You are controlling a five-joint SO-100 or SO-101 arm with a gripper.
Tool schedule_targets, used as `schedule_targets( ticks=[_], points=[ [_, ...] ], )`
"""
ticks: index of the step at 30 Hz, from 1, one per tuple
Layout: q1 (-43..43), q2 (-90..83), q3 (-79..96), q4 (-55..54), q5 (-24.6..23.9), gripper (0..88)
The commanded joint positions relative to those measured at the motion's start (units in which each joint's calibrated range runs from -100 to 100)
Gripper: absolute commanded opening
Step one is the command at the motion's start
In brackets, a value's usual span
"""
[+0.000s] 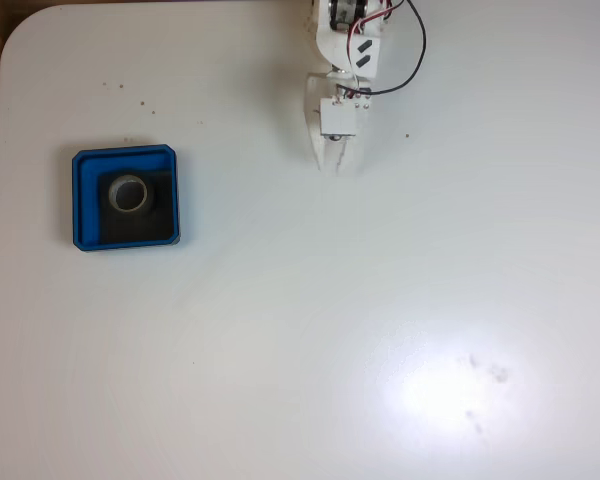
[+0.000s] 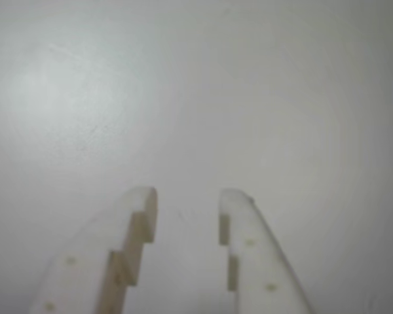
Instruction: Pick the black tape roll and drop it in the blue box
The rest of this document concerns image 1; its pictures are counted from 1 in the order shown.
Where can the white square camera box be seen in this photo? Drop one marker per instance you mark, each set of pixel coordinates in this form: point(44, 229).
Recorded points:
point(337, 116)

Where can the black tape roll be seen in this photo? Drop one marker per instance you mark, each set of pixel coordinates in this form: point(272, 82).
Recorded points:
point(151, 197)

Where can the blue square box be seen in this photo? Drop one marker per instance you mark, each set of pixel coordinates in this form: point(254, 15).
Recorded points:
point(85, 200)

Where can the black foam pad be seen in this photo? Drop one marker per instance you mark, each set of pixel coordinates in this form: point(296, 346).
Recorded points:
point(130, 227)

